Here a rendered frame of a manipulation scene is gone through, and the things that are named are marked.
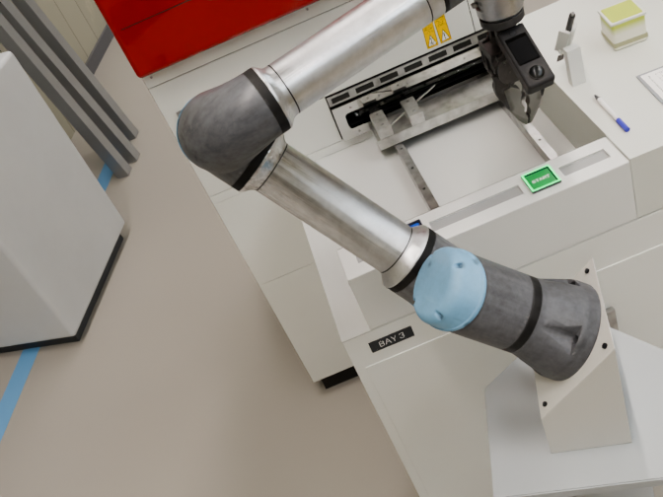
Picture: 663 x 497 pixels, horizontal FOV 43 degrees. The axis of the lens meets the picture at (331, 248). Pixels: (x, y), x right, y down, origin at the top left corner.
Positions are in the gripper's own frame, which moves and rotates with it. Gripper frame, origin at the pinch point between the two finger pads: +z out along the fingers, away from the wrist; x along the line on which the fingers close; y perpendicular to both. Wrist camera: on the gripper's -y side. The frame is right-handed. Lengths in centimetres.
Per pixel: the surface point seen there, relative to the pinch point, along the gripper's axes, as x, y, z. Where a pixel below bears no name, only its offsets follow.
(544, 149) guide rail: -8.4, 23.0, 25.5
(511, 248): 9.6, -3.9, 23.2
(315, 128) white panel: 35, 59, 20
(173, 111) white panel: 63, 59, 1
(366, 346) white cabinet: 42, -4, 32
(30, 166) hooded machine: 137, 163, 49
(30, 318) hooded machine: 161, 134, 91
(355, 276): 38.3, -3.8, 14.7
